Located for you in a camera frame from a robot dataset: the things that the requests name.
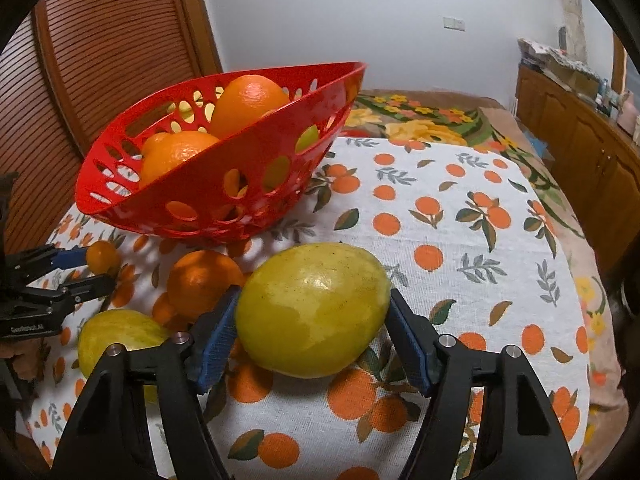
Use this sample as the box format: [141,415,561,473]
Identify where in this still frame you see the white wall switch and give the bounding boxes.
[442,16,465,32]

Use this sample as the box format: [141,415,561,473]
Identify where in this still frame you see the orange behind held fruit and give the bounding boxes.
[166,250,245,321]

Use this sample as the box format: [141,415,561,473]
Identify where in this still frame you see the wooden louvre wardrobe door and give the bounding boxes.
[1,0,221,254]

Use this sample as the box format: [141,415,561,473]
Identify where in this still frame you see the clutter on cabinet top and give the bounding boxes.
[516,38,639,142]

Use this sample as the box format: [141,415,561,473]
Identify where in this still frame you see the large orange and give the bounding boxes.
[209,74,290,140]
[139,130,219,188]

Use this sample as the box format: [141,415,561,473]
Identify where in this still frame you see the yellow-green fruit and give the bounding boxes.
[235,242,390,378]

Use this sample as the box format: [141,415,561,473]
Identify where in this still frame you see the small tangerine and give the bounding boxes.
[86,240,122,276]

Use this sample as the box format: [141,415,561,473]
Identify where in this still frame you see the wooden sideboard cabinet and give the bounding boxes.
[515,64,639,276]

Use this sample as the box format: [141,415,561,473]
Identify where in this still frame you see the red perforated plastic basket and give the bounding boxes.
[75,61,367,245]

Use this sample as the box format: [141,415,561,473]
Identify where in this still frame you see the floral bed blanket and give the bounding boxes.
[326,92,629,479]

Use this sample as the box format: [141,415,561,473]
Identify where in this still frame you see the green fruit back right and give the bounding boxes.
[77,310,171,378]

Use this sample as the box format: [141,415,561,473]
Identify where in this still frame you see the left hand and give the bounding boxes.
[0,338,48,382]

